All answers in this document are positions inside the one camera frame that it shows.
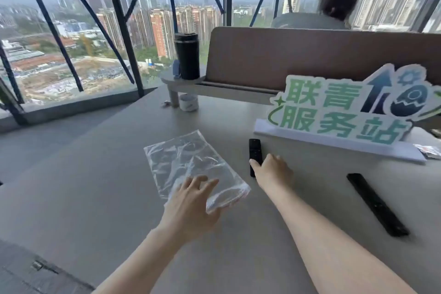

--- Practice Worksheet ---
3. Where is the person's right hand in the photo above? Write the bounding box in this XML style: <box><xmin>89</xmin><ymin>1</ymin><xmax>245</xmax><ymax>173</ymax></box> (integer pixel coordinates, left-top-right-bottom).
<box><xmin>249</xmin><ymin>153</ymin><xmax>294</xmax><ymax>193</ymax></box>

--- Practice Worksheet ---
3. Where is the clear plastic bag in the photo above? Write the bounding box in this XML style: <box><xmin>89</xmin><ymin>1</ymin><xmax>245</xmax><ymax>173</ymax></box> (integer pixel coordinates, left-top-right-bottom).
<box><xmin>144</xmin><ymin>130</ymin><xmax>252</xmax><ymax>215</ymax></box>

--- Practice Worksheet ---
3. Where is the person's right forearm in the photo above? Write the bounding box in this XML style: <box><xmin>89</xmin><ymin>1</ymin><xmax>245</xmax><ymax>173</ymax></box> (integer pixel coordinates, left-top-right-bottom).
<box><xmin>260</xmin><ymin>180</ymin><xmax>419</xmax><ymax>294</ymax></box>

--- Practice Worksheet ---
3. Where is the black insulated tumbler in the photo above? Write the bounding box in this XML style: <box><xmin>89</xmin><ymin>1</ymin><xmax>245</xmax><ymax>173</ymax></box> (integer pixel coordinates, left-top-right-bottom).
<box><xmin>174</xmin><ymin>33</ymin><xmax>201</xmax><ymax>81</ymax></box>

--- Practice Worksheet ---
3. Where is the brown desk partition panel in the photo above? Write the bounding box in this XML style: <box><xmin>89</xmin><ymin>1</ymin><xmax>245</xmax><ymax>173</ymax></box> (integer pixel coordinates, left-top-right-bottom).
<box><xmin>205</xmin><ymin>26</ymin><xmax>441</xmax><ymax>106</ymax></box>

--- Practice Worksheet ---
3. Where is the person's left hand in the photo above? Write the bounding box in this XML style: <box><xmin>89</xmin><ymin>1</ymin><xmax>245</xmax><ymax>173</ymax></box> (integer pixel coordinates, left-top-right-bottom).
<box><xmin>158</xmin><ymin>175</ymin><xmax>223</xmax><ymax>245</ymax></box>

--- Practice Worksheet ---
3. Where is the green and white cutout sign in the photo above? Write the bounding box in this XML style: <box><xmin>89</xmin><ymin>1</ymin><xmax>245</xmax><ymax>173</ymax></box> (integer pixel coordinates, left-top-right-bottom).
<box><xmin>254</xmin><ymin>63</ymin><xmax>441</xmax><ymax>163</ymax></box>

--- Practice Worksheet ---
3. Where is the person's left forearm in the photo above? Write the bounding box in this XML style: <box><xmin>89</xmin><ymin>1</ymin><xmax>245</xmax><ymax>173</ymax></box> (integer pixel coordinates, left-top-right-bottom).
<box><xmin>92</xmin><ymin>226</ymin><xmax>189</xmax><ymax>294</ymax></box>

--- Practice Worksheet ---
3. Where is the small printed wrapper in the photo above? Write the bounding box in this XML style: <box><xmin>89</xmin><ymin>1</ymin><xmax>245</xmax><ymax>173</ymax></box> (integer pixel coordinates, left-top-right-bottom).
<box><xmin>413</xmin><ymin>144</ymin><xmax>441</xmax><ymax>161</ymax></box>

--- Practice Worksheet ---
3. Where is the small black remote control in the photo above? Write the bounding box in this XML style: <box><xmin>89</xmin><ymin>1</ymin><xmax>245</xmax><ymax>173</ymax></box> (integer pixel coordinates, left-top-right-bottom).
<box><xmin>249</xmin><ymin>139</ymin><xmax>264</xmax><ymax>178</ymax></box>

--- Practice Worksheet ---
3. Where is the grey desk shelf riser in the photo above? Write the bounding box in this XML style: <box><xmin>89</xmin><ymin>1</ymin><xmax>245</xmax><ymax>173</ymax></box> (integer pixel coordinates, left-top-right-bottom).
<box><xmin>161</xmin><ymin>74</ymin><xmax>278</xmax><ymax>109</ymax></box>

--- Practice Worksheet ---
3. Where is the long black remote control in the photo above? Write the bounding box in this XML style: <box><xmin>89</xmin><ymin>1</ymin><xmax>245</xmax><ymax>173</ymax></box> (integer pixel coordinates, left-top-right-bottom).
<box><xmin>347</xmin><ymin>173</ymin><xmax>410</xmax><ymax>238</ymax></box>

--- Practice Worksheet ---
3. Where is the dark steel window frame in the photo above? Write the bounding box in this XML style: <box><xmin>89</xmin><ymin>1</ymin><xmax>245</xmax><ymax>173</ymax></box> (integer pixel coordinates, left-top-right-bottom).
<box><xmin>0</xmin><ymin>0</ymin><xmax>441</xmax><ymax>126</ymax></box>

